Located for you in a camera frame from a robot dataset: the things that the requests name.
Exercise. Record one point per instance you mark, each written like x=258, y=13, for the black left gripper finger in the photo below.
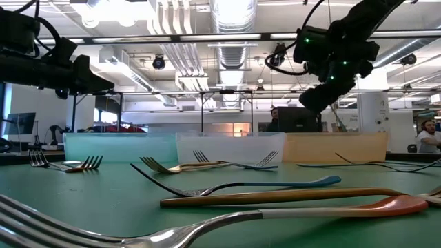
x=84, y=77
x=86, y=92

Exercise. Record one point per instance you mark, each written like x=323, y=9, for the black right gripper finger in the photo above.
x=320, y=106
x=330, y=91

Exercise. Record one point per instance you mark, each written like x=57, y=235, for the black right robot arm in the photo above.
x=372, y=17

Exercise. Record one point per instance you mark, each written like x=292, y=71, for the black computer monitor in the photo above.
x=298, y=120

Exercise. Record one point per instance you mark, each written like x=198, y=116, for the orange plastic bin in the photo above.
x=334, y=146

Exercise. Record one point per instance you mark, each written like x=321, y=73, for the white column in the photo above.
x=373, y=113

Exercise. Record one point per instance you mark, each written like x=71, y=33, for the person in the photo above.
x=427, y=137
x=274, y=120

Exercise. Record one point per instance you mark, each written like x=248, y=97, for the dark computer monitor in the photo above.
x=20, y=123

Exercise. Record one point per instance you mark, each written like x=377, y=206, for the teal plastic bin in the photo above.
x=120, y=148

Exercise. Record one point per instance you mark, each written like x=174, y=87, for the clear plastic bin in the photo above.
x=231, y=144

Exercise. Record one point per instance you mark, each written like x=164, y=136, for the green table mat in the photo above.
x=103, y=206

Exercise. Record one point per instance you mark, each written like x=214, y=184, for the black metal rack frame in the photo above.
x=73, y=113

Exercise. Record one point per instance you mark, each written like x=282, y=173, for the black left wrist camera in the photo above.
x=63, y=50

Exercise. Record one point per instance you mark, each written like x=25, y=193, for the silver ventilation duct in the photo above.
x=234, y=51
x=396, y=53

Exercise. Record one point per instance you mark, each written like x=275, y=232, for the black aluminium table frame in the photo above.
x=20, y=159

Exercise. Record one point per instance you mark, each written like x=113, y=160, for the black overhead frame bar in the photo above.
x=175, y=37

